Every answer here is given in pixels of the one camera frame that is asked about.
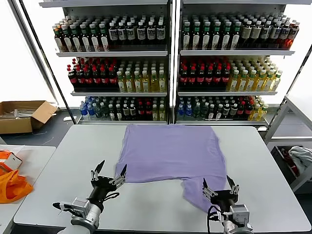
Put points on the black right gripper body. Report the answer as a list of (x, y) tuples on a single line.
[(224, 198)]

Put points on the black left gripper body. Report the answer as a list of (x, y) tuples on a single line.
[(101, 185)]

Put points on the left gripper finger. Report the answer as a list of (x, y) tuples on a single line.
[(94, 175), (120, 179)]

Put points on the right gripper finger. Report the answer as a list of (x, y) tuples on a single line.
[(235, 190), (207, 191)]

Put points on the purple t-shirt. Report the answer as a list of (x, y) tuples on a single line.
[(170, 151)]

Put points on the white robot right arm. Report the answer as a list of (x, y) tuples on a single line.
[(234, 226)]

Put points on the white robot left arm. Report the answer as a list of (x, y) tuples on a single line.
[(91, 217)]

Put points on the black laundry bin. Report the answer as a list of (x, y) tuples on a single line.
[(278, 156)]

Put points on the red cloth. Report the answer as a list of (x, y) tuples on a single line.
[(286, 157)]

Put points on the white floor scrap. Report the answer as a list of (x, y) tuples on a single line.
[(66, 118)]

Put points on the dark bottle white cap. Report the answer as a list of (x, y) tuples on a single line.
[(119, 113), (220, 113), (111, 113), (212, 113), (125, 112), (226, 112), (234, 112), (132, 112)]

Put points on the blue drink bottle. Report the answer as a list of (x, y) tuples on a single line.
[(91, 111), (181, 111), (189, 111), (84, 111)]

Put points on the cola bottle red cap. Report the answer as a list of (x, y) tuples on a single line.
[(184, 79), (141, 112), (248, 111), (209, 79), (200, 79), (241, 111), (226, 79), (149, 112), (72, 80), (80, 79), (88, 79), (104, 79), (112, 79), (217, 79), (192, 79), (97, 79)]

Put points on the yellow juice bottle white cap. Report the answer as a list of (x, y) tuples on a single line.
[(162, 114), (234, 84), (269, 84), (252, 84), (155, 114), (129, 84), (138, 84), (260, 84), (277, 83), (264, 112), (154, 84), (255, 113), (162, 84), (243, 84), (145, 84), (121, 84)]

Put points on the grey white cloth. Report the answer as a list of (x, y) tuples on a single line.
[(301, 156)]

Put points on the orange and white box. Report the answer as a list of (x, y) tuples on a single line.
[(13, 162)]

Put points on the orange plastic bag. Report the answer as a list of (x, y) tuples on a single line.
[(12, 187)]

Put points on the brown cardboard box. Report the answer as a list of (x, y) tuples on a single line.
[(14, 126)]

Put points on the white plastic strips bundle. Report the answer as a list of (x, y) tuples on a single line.
[(22, 113)]

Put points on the grey metal shelf rack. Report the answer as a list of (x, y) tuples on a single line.
[(112, 54), (234, 52)]

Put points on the black slanted pole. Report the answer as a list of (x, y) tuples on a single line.
[(298, 73), (47, 61)]

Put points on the dark tea bottle green cap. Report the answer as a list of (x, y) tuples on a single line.
[(206, 37), (216, 37), (187, 37), (236, 37), (74, 40), (84, 40), (94, 40), (226, 37), (196, 37), (104, 40), (66, 40)]

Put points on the dark drink bottle white label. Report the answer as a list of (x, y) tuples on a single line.
[(141, 34), (160, 33), (122, 34), (113, 34), (284, 33), (150, 33), (275, 33), (131, 34), (265, 33)]

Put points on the dark bottle beige label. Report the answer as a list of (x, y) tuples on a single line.
[(256, 33), (246, 33)]

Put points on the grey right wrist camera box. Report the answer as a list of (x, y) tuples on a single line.
[(240, 213)]

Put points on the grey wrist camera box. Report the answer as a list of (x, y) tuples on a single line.
[(80, 206), (240, 213)]

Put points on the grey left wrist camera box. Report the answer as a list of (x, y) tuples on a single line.
[(80, 206)]

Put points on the grey slanted frame bar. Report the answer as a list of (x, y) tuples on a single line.
[(33, 48)]

